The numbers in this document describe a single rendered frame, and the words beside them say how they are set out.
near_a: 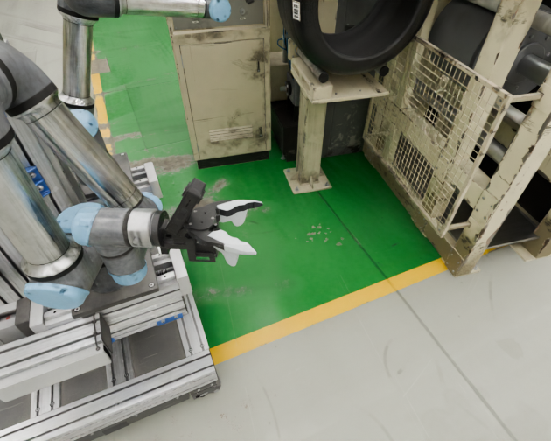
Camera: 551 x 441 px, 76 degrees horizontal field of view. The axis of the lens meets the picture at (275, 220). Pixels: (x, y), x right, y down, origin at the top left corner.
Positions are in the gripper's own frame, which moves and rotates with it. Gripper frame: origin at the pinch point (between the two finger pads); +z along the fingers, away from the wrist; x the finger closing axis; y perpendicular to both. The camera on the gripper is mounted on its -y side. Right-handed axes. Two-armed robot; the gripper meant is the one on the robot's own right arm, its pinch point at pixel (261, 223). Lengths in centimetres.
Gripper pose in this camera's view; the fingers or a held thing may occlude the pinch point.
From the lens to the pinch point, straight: 66.7
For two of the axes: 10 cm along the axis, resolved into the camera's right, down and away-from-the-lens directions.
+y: -0.1, 8.0, 6.0
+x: -0.4, 6.0, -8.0
